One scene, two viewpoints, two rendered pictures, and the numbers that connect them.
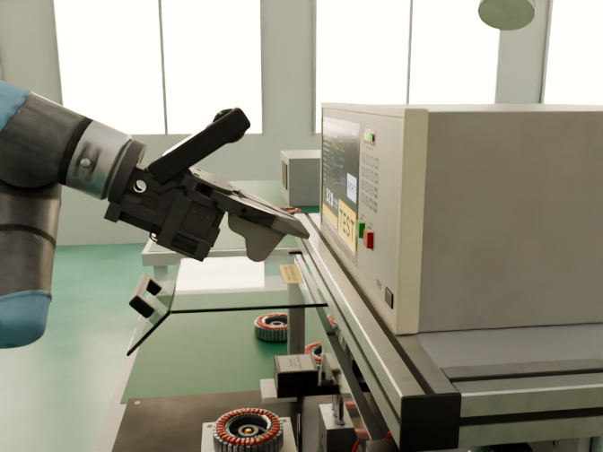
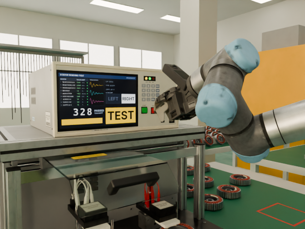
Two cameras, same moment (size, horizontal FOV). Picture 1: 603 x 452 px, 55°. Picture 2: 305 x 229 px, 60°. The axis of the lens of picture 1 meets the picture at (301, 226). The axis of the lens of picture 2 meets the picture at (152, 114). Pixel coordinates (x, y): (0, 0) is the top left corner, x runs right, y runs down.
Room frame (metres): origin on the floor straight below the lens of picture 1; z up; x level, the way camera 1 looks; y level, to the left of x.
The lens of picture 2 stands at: (1.01, 0.72, 1.22)
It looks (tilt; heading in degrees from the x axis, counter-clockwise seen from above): 4 degrees down; 243
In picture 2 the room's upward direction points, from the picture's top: straight up
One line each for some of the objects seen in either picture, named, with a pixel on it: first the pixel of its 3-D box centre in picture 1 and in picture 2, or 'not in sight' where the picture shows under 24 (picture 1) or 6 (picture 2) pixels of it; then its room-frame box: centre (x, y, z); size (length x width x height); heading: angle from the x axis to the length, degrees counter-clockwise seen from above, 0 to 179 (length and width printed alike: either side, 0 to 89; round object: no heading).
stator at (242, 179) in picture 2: not in sight; (240, 179); (-0.08, -0.35, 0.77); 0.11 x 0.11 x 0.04
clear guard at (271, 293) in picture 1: (249, 297); (104, 171); (0.82, 0.08, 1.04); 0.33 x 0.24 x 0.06; 97
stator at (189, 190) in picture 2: not in sight; (186, 190); (0.28, -0.34, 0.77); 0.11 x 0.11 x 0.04
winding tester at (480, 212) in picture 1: (497, 185); (100, 99); (0.73, -0.25, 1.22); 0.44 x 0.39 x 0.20; 7
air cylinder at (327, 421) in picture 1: (336, 430); not in sight; (0.84, -0.06, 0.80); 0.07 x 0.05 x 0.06; 7
